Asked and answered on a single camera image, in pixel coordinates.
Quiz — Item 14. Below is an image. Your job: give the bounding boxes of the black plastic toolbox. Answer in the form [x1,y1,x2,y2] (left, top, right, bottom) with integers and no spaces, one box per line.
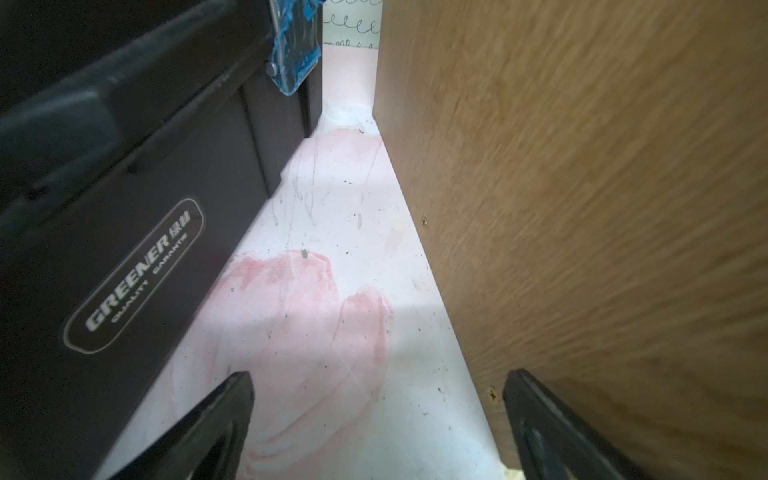
[1,1,322,479]

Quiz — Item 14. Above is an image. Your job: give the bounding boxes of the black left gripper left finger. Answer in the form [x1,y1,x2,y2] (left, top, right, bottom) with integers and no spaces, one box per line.
[113,371,254,480]

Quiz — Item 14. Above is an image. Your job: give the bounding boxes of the wooden three-tier shelf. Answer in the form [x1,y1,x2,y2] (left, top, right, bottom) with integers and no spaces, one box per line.
[374,1,767,479]

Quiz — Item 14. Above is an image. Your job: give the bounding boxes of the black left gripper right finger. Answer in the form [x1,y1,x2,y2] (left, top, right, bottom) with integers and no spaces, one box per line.
[503,369,651,479]

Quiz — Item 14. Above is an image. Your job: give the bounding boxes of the blue protective film scrap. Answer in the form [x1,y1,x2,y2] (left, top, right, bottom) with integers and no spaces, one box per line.
[265,0,324,96]

